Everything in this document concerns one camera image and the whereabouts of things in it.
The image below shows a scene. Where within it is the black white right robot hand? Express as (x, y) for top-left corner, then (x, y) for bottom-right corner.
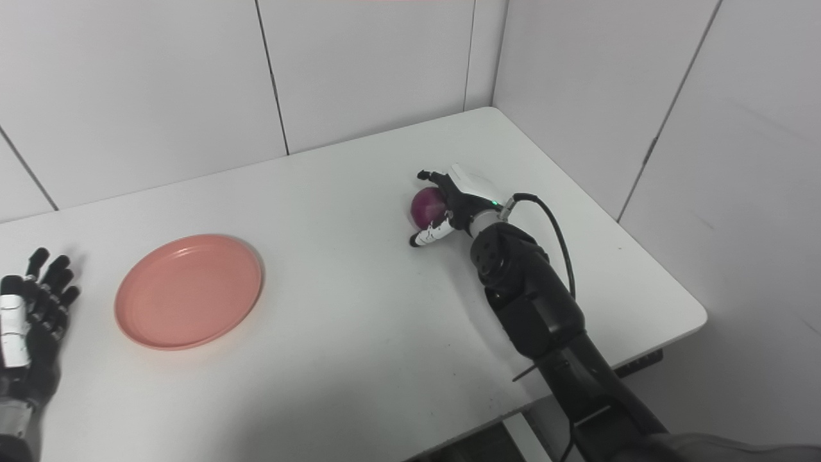
(409, 163), (507, 248)

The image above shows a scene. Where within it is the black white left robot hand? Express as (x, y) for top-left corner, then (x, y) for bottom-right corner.
(0, 247), (81, 408)

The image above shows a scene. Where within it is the purple red onion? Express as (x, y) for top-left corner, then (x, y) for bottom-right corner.
(410, 187), (448, 230)

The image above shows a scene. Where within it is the pink plastic plate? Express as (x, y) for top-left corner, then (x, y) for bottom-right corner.
(114, 234), (264, 351)

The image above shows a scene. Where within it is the white table leg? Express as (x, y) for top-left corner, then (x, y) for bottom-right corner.
(504, 411), (552, 462)

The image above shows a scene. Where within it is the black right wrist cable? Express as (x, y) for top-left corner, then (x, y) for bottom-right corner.
(504, 192), (577, 299)

